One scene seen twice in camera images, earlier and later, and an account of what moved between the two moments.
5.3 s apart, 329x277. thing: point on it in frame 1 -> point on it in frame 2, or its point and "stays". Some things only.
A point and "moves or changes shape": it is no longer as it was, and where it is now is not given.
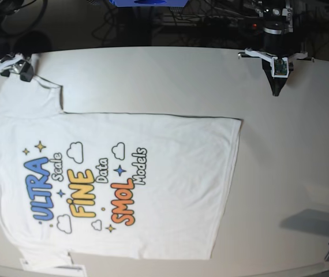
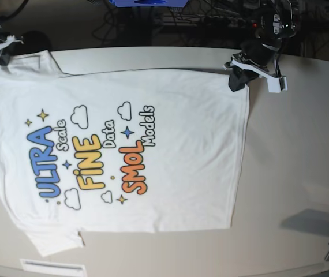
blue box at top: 148,3 stays
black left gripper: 276,42 -> 256,52
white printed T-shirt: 107,184 moves or changes shape
